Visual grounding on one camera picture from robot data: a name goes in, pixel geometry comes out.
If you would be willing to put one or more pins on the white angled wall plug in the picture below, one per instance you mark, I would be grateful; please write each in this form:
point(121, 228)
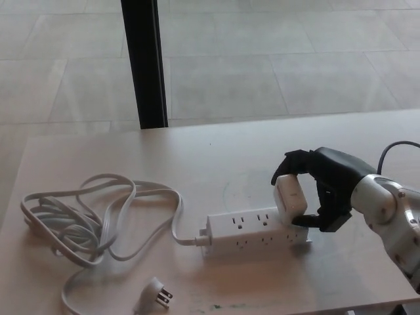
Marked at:
point(154, 293)

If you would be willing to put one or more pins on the white power strip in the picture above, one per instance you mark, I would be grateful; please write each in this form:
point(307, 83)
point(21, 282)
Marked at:
point(249, 229)

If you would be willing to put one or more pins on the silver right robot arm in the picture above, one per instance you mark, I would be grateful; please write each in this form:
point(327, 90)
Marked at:
point(393, 216)

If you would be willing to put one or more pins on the black window frame post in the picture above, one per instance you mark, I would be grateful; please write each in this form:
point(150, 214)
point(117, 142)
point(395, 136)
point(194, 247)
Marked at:
point(144, 65)

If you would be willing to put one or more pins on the white square charger adapter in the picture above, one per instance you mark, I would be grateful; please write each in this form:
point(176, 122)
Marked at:
point(290, 198)

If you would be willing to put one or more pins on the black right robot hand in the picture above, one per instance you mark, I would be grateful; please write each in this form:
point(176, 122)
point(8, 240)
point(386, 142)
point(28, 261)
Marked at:
point(334, 183)

